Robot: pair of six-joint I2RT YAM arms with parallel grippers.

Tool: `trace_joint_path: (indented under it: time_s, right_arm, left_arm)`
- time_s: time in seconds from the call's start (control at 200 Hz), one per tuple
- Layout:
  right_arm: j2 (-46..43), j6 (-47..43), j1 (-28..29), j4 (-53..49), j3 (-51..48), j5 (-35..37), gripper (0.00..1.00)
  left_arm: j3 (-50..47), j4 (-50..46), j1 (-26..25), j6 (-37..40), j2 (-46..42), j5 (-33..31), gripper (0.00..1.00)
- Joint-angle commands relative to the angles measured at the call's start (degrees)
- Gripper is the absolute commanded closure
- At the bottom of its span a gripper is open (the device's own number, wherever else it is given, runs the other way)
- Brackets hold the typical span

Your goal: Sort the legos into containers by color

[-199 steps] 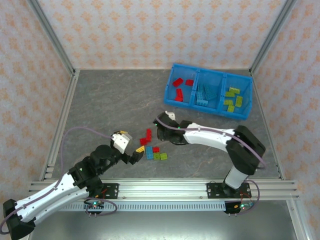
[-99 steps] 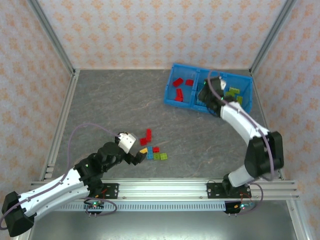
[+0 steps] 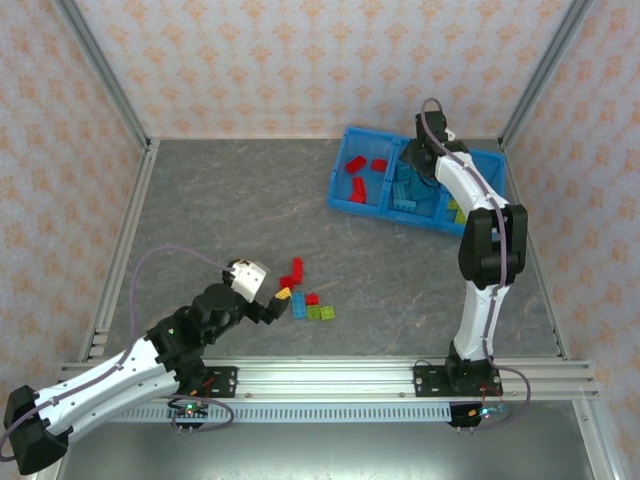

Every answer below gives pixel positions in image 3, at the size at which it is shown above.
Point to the blue lego brick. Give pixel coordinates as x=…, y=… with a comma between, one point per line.
x=403, y=204
x=298, y=306
x=402, y=175

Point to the lime green lego brick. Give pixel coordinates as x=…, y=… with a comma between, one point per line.
x=460, y=215
x=453, y=205
x=313, y=313
x=327, y=312

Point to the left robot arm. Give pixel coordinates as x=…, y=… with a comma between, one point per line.
x=100, y=385

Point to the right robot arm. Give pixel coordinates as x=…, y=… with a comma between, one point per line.
x=475, y=325

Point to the blue plastic bin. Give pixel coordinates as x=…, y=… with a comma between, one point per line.
x=380, y=192
x=395, y=150
x=492, y=165

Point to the small red lego brick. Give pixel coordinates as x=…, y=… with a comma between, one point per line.
x=313, y=299

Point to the circuit board with LEDs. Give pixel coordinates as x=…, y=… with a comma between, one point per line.
x=190, y=411
x=477, y=414

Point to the grey metal sheet panel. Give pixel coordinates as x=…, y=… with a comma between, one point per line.
x=325, y=452

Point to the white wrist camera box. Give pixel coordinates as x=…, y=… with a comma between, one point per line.
x=247, y=282
x=449, y=134

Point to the aluminium frame rail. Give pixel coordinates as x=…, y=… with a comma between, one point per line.
x=120, y=250
x=325, y=380
x=540, y=280

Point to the aluminium upright post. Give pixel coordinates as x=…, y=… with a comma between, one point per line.
x=545, y=75
x=100, y=75

